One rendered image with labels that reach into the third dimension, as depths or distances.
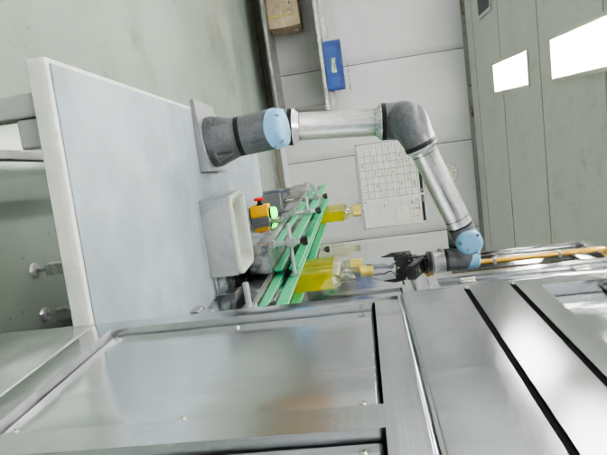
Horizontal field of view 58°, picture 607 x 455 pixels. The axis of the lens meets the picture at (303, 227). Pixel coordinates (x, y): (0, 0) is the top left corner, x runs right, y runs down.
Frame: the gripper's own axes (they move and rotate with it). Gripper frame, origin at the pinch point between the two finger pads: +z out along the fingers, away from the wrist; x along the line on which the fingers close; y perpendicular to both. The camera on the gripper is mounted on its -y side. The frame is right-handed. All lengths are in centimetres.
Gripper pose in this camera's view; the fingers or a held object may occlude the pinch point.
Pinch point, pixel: (370, 270)
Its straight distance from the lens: 181.8
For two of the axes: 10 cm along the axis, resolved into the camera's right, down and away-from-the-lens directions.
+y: 1.0, -1.7, 9.8
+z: -9.9, 1.2, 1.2
